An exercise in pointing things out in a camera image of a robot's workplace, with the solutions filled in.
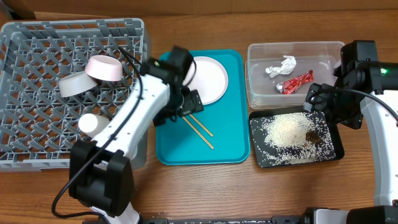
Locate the large white plate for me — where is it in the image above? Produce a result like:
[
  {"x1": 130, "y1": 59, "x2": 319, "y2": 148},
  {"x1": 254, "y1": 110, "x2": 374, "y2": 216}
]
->
[{"x1": 183, "y1": 56, "x2": 228, "y2": 105}]

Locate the brown food scrap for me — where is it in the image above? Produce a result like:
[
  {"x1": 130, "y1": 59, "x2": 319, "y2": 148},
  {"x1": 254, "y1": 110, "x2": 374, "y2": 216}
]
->
[{"x1": 306, "y1": 131, "x2": 323, "y2": 146}]

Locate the white rice pile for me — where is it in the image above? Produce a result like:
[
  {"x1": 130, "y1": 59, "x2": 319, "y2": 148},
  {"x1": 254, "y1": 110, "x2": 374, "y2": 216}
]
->
[{"x1": 252, "y1": 111, "x2": 336, "y2": 166}]

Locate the white tissue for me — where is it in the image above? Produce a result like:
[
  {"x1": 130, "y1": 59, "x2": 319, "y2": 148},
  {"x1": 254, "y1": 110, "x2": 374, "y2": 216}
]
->
[{"x1": 265, "y1": 55, "x2": 297, "y2": 78}]

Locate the small white bowl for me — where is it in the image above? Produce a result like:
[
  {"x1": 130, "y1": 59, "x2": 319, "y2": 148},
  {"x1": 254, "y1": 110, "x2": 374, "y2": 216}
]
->
[{"x1": 85, "y1": 55, "x2": 123, "y2": 82}]

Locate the white cup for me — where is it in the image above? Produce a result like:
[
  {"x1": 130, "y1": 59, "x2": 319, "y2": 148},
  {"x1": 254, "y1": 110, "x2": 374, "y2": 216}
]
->
[{"x1": 78, "y1": 113, "x2": 109, "y2": 138}]

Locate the grey bowl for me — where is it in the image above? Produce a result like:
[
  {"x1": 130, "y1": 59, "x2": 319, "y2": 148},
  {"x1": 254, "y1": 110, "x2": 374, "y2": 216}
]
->
[{"x1": 58, "y1": 71, "x2": 97, "y2": 98}]

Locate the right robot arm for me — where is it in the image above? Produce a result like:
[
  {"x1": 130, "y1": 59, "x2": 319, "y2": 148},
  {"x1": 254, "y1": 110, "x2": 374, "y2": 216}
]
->
[{"x1": 301, "y1": 62, "x2": 397, "y2": 223}]

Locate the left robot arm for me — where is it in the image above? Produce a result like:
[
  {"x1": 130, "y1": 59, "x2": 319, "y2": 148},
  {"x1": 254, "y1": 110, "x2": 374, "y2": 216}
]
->
[{"x1": 64, "y1": 54, "x2": 203, "y2": 223}]

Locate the black waste tray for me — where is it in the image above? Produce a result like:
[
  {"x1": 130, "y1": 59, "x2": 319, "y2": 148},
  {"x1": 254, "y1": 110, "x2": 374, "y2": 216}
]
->
[{"x1": 248, "y1": 105, "x2": 345, "y2": 169}]

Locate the teal plastic tray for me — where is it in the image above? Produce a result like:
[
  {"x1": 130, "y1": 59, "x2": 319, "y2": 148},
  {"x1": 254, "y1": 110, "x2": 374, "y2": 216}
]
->
[{"x1": 155, "y1": 49, "x2": 251, "y2": 166}]

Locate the red snack wrapper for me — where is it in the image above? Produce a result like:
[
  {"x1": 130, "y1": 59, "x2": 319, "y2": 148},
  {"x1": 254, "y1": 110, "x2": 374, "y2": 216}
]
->
[{"x1": 275, "y1": 70, "x2": 314, "y2": 95}]

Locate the clear plastic bin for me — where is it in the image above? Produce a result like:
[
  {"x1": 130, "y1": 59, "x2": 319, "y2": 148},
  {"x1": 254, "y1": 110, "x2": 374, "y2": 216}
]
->
[{"x1": 245, "y1": 41, "x2": 345, "y2": 109}]

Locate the grey plastic dish rack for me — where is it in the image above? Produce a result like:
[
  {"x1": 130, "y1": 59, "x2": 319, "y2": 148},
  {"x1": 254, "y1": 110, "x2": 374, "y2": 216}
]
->
[{"x1": 1, "y1": 18, "x2": 151, "y2": 172}]

